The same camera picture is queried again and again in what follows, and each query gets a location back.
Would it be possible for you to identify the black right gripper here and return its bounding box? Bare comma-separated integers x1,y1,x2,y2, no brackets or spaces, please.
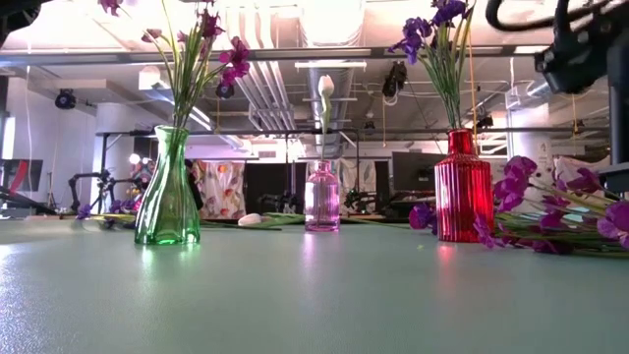
534,19,621,95

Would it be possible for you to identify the green glass vase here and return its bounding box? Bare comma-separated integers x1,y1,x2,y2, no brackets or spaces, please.
134,125,201,246

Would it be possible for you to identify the black monitor stand pole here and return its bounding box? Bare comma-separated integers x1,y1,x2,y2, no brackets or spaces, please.
607,43,629,166

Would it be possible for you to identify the white round column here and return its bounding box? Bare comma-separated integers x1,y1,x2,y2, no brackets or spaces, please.
507,110,560,207

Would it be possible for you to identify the gray desk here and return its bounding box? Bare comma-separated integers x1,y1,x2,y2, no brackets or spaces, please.
597,163,629,194

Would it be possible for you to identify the red ribbed glass bottle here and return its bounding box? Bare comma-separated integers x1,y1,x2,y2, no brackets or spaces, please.
433,128,495,244

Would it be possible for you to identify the black computer monitor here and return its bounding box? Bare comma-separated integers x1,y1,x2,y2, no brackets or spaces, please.
391,150,447,194

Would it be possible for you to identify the white tube light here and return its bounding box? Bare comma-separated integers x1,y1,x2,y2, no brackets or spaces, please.
294,60,368,70

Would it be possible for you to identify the gray ceiling beam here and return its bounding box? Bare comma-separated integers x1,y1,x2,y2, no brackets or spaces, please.
0,44,610,68

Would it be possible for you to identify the pink ribbed glass bottle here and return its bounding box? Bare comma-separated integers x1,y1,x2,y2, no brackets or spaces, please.
304,159,341,233

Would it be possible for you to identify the teal table mat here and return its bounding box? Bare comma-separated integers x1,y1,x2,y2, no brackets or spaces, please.
0,205,629,354

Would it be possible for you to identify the floral patterned curtain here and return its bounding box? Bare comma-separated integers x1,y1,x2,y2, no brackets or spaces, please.
190,158,247,221

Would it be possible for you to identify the dark monitor with red mark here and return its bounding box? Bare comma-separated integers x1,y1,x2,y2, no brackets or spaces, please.
0,157,45,194

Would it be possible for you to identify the black diagonal bar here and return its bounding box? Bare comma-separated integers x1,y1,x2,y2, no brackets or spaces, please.
0,188,59,218

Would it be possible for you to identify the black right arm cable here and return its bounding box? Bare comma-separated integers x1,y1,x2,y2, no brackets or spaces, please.
485,0,559,32

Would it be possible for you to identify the black hanging camera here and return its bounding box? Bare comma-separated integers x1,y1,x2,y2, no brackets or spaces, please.
381,61,409,98

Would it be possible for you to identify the black horizontal frame bar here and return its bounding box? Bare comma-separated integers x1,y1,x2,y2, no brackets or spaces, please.
94,126,610,138

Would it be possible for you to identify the black ceiling camera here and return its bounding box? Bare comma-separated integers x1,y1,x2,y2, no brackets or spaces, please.
53,88,78,111
214,80,237,100

